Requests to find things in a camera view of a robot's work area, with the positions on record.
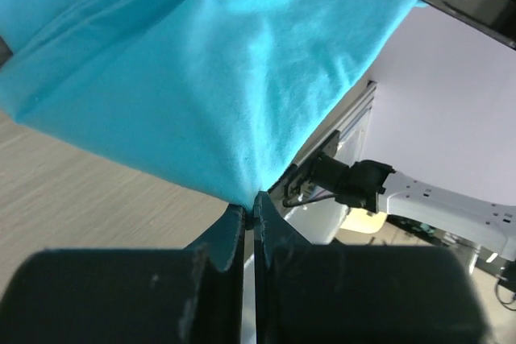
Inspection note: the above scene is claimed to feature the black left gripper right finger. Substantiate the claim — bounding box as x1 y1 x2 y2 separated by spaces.
253 193 490 343

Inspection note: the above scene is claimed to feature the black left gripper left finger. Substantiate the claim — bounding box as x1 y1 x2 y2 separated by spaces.
1 205 245 343

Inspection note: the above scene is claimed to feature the cyan t-shirt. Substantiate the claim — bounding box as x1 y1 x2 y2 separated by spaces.
1 0 418 207

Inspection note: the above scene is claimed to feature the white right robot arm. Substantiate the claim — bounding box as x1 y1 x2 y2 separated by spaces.
361 6 515 260

